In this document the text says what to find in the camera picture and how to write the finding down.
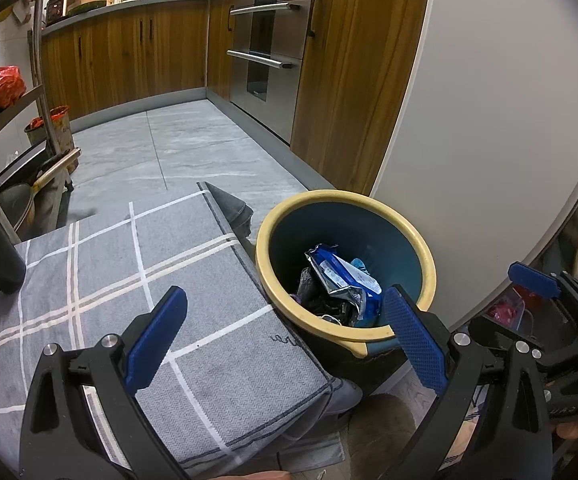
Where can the stainless steel oven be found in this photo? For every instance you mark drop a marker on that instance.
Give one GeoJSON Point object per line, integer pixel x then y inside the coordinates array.
{"type": "Point", "coordinates": [269, 85]}

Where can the orange-lidded bucket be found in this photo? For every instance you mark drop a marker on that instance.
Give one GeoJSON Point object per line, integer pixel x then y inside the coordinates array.
{"type": "Point", "coordinates": [61, 130]}

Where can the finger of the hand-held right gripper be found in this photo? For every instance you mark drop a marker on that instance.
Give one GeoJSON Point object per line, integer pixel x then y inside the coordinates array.
{"type": "Point", "coordinates": [534, 280]}
{"type": "Point", "coordinates": [564, 350]}

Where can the green dish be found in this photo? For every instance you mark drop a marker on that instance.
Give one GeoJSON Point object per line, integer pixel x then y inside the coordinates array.
{"type": "Point", "coordinates": [86, 7]}

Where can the wooden kitchen cabinets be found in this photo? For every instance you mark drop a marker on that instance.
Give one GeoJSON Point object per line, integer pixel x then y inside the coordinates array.
{"type": "Point", "coordinates": [119, 60]}

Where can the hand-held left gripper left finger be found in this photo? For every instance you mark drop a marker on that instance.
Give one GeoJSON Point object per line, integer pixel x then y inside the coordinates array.
{"type": "Point", "coordinates": [156, 340]}

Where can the teal bin with yellow rim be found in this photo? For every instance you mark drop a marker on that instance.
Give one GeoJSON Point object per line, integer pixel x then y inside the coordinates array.
{"type": "Point", "coordinates": [319, 225]}

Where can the metal shelf rack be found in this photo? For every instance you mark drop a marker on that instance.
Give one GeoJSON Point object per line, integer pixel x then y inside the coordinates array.
{"type": "Point", "coordinates": [40, 85]}

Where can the small red-lidded can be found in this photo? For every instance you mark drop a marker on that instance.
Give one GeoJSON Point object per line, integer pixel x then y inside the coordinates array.
{"type": "Point", "coordinates": [34, 132]}

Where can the blue wipes packet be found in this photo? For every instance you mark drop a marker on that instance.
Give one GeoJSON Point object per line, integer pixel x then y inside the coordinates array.
{"type": "Point", "coordinates": [339, 270]}

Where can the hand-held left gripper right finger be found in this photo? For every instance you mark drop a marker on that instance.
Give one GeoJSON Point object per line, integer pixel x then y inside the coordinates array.
{"type": "Point", "coordinates": [416, 340]}

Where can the dark grey cloth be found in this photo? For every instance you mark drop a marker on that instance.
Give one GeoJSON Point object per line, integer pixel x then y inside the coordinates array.
{"type": "Point", "coordinates": [234, 212]}

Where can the clear plastic container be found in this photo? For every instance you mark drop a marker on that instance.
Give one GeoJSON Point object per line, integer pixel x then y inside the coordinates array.
{"type": "Point", "coordinates": [506, 310]}

